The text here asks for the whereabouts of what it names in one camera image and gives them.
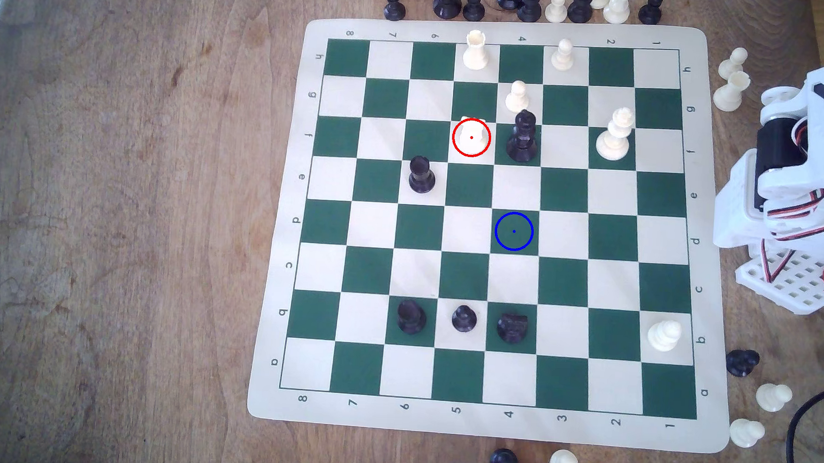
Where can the white chess queen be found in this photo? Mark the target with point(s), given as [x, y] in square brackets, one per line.
[614, 140]

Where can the black rook bottom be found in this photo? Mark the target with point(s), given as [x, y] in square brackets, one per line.
[512, 328]

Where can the black chess knight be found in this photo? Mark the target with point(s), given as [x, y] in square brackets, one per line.
[742, 363]

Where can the black chess queen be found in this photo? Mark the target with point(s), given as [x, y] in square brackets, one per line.
[522, 142]

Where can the white chess rook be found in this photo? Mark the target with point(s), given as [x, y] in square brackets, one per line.
[471, 139]
[476, 51]

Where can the black chess pawn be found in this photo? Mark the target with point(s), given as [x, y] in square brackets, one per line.
[464, 319]
[650, 10]
[422, 177]
[503, 462]
[394, 5]
[474, 8]

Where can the white chess bishop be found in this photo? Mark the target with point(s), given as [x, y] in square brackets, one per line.
[664, 335]

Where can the green and cream chess mat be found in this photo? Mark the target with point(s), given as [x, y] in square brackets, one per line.
[374, 272]

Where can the black chess rook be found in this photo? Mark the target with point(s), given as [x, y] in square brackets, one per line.
[411, 317]

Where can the white perforated base plate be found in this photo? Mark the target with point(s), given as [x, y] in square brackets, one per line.
[797, 283]

